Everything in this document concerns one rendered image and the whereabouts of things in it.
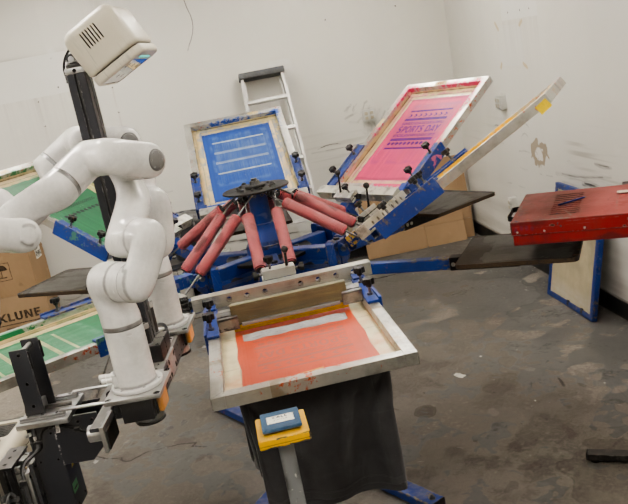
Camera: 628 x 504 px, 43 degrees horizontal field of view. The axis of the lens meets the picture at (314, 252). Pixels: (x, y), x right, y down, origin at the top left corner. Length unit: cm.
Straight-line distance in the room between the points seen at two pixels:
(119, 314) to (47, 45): 508
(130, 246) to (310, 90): 506
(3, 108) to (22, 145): 32
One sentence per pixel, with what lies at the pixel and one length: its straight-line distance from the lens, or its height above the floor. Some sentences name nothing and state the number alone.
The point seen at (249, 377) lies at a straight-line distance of 236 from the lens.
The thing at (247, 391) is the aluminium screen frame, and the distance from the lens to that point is 218.
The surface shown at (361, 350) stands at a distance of 238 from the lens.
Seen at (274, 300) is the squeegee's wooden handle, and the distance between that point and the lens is 271.
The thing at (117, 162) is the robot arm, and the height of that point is 168.
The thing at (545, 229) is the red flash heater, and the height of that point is 107.
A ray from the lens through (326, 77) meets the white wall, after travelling 682.
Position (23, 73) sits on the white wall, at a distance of 688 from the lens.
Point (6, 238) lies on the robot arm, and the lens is 172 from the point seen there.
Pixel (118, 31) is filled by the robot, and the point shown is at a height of 196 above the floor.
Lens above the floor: 184
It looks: 14 degrees down
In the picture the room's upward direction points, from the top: 11 degrees counter-clockwise
